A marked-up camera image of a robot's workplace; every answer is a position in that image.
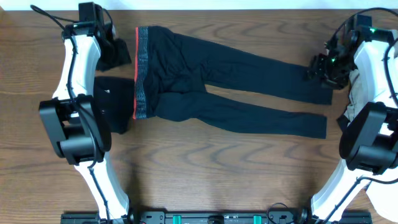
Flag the white garment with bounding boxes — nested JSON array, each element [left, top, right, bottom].
[[366, 181, 397, 223]]

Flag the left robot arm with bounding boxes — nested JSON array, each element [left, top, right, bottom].
[[39, 2, 134, 223]]

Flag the folded black shirt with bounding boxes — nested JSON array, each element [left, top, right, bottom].
[[94, 77, 135, 134]]

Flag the left black cable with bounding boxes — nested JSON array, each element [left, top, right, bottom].
[[30, 4, 113, 223]]

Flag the right black cable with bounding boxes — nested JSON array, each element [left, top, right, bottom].
[[323, 7, 398, 223]]

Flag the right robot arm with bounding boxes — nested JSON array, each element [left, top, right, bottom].
[[297, 10, 397, 223]]

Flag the black leggings with grey waistband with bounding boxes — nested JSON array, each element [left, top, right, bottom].
[[133, 26, 333, 139]]

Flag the beige folded garment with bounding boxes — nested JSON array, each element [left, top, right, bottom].
[[343, 27, 398, 125]]

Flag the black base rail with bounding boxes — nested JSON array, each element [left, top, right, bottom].
[[60, 203, 374, 224]]

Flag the black cable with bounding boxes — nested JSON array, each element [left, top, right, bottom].
[[323, 7, 398, 223], [30, 4, 113, 223]]

